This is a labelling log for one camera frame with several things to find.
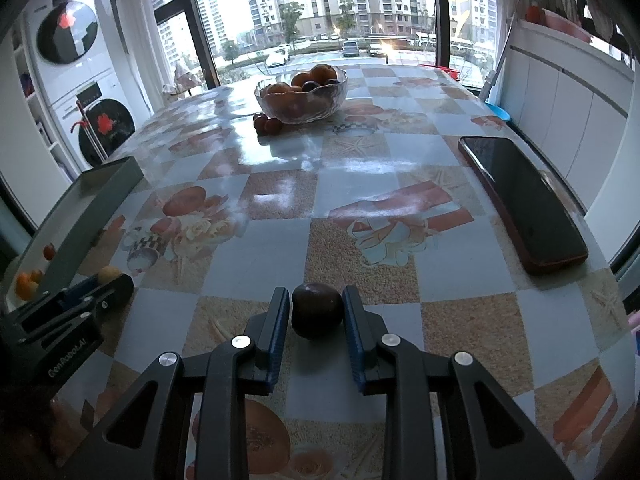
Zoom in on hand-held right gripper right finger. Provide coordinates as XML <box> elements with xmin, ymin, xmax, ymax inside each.
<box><xmin>341</xmin><ymin>285</ymin><xmax>576</xmax><ymax>480</ymax></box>

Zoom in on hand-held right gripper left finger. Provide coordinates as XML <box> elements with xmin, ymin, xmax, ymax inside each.
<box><xmin>62</xmin><ymin>287</ymin><xmax>292</xmax><ymax>480</ymax></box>

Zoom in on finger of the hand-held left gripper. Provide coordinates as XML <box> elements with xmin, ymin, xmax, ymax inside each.
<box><xmin>57</xmin><ymin>276</ymin><xmax>108</xmax><ymax>310</ymax></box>
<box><xmin>75</xmin><ymin>275</ymin><xmax>135</xmax><ymax>323</ymax></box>

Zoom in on dark purple plum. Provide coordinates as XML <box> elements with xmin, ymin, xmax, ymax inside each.
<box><xmin>291</xmin><ymin>282</ymin><xmax>345</xmax><ymax>339</ymax></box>

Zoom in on green cardboard box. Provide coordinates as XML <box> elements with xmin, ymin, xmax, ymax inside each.
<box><xmin>0</xmin><ymin>156</ymin><xmax>145</xmax><ymax>311</ymax></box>

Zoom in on person's left hand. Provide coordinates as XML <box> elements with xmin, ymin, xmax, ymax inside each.
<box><xmin>0</xmin><ymin>385</ymin><xmax>96</xmax><ymax>480</ymax></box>

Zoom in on printed checkered tablecloth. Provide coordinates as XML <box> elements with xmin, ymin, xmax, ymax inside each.
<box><xmin>0</xmin><ymin>62</ymin><xmax>640</xmax><ymax>480</ymax></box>

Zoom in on white washing machine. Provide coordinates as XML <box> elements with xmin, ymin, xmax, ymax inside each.
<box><xmin>50</xmin><ymin>67</ymin><xmax>138</xmax><ymax>171</ymax></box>

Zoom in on white storage shelf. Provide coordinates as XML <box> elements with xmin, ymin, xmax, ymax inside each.
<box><xmin>10</xmin><ymin>25</ymin><xmax>76</xmax><ymax>186</ymax></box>

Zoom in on black smartphone red case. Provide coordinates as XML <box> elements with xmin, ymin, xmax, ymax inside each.
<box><xmin>457</xmin><ymin>136</ymin><xmax>590</xmax><ymax>276</ymax></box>

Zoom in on glass fruit bowl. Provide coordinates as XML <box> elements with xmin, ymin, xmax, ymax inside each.
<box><xmin>254</xmin><ymin>66</ymin><xmax>348</xmax><ymax>125</ymax></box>

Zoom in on clear plastic bag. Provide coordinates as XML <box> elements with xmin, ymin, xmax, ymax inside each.
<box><xmin>162</xmin><ymin>57</ymin><xmax>203</xmax><ymax>96</ymax></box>

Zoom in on white tumble dryer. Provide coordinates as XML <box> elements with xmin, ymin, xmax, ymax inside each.
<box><xmin>22</xmin><ymin>0</ymin><xmax>126</xmax><ymax>106</ymax></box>

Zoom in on red plastic tray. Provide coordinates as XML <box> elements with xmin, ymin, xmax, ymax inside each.
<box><xmin>417</xmin><ymin>63</ymin><xmax>461</xmax><ymax>81</ymax></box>

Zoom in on white cabinet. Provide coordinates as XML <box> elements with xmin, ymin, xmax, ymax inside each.
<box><xmin>492</xmin><ymin>20</ymin><xmax>640</xmax><ymax>226</ymax></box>

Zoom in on pink plastic basin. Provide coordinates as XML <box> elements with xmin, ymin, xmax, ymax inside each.
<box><xmin>542</xmin><ymin>10</ymin><xmax>593</xmax><ymax>43</ymax></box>

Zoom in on hanging dark clothes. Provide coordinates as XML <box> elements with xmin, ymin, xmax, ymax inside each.
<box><xmin>530</xmin><ymin>0</ymin><xmax>640</xmax><ymax>68</ymax></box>

